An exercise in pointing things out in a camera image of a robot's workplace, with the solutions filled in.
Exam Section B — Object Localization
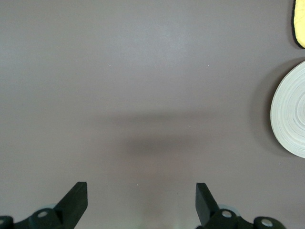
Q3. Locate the yellow quilted oven mitt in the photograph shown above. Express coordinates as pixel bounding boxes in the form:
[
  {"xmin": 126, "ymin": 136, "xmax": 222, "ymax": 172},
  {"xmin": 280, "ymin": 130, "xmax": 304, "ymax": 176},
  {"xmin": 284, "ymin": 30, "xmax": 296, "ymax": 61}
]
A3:
[{"xmin": 291, "ymin": 0, "xmax": 305, "ymax": 50}]

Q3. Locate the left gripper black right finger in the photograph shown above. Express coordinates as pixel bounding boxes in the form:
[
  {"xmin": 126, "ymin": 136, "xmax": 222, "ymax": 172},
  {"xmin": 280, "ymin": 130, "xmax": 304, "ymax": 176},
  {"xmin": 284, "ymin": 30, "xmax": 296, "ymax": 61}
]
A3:
[{"xmin": 195, "ymin": 183, "xmax": 288, "ymax": 229}]

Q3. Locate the brown table cover sheet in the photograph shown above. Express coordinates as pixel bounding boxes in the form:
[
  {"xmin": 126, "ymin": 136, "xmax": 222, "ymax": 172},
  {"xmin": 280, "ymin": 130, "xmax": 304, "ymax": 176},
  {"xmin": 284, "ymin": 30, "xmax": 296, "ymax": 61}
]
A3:
[{"xmin": 0, "ymin": 0, "xmax": 305, "ymax": 229}]

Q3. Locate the round pale wooden plate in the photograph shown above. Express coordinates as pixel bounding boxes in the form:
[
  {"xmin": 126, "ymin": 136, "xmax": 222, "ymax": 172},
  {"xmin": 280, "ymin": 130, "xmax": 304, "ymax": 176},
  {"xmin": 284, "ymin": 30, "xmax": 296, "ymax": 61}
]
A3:
[{"xmin": 270, "ymin": 60, "xmax": 305, "ymax": 159}]

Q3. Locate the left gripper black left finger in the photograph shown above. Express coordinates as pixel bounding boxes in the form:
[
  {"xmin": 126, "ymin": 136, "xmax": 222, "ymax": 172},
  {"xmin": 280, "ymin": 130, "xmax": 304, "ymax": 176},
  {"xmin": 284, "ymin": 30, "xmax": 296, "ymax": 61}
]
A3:
[{"xmin": 0, "ymin": 181, "xmax": 88, "ymax": 229}]

